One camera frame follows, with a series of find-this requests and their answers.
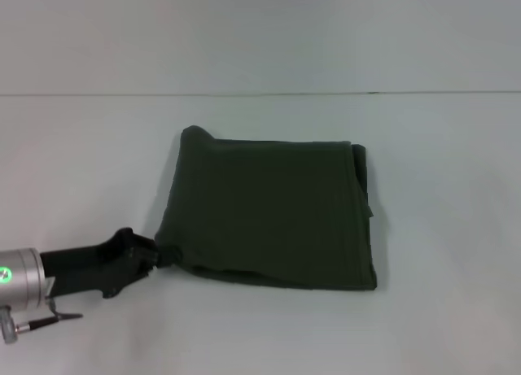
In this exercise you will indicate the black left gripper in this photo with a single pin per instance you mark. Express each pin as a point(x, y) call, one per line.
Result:
point(93, 265)

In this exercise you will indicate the dark green t-shirt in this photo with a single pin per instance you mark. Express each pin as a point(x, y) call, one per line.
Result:
point(268, 208)

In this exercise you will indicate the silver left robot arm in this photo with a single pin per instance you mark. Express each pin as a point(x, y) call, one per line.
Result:
point(22, 277)

